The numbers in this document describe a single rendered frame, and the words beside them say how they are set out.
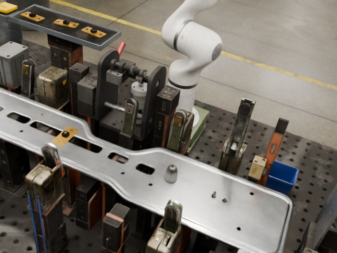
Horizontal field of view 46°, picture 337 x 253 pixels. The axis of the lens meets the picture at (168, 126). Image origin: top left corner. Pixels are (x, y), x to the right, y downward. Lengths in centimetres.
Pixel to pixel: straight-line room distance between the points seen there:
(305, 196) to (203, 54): 67
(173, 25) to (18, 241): 88
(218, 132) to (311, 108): 182
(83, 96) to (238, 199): 58
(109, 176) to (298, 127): 230
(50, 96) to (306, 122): 235
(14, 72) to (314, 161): 123
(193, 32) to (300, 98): 227
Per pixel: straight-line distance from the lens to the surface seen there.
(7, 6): 161
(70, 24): 145
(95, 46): 132
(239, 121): 108
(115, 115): 133
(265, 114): 322
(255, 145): 174
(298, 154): 178
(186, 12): 142
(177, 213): 87
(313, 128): 324
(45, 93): 133
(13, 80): 141
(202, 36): 137
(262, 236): 102
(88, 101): 129
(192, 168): 112
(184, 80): 147
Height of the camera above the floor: 177
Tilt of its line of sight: 38 degrees down
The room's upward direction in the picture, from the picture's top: 8 degrees clockwise
